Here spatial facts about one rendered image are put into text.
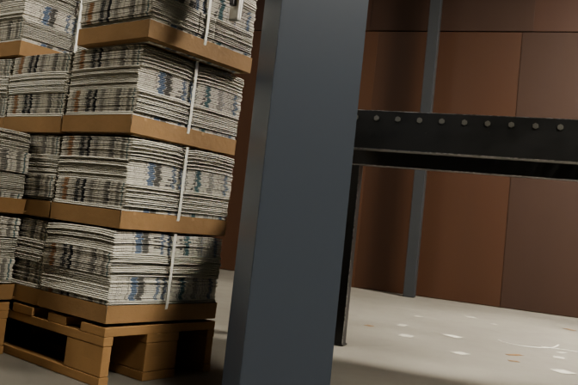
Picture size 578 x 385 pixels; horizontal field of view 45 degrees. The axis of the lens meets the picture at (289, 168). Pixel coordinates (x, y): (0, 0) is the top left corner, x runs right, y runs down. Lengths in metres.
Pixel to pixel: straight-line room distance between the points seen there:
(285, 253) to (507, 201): 3.82
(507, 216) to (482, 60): 1.17
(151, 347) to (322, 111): 0.75
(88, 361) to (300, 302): 0.56
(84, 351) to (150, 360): 0.17
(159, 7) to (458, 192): 3.79
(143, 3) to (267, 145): 0.50
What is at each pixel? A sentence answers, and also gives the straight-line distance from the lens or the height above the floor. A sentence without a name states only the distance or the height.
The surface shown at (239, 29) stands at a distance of 1.95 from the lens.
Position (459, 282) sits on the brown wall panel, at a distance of 5.22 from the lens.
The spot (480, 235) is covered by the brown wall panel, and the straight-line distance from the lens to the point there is 5.21.
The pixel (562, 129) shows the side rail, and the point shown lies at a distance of 2.06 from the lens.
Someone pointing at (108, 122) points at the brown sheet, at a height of 0.63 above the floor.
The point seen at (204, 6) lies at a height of 0.97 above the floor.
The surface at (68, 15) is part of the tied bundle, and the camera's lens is 2.32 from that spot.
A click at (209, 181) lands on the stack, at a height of 0.52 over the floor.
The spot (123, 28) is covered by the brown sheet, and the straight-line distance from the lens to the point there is 1.80.
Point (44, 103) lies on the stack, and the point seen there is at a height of 0.69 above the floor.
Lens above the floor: 0.43
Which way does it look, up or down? 5 degrees up
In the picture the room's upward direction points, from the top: 6 degrees clockwise
